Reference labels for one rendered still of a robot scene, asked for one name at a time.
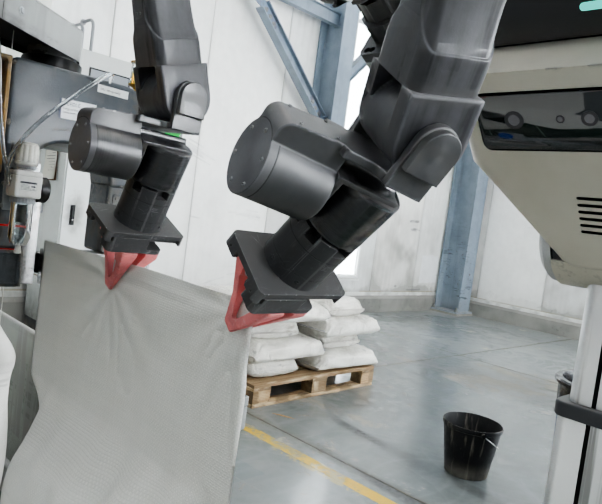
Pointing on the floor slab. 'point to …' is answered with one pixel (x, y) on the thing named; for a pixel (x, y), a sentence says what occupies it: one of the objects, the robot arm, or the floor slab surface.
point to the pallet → (314, 383)
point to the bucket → (470, 444)
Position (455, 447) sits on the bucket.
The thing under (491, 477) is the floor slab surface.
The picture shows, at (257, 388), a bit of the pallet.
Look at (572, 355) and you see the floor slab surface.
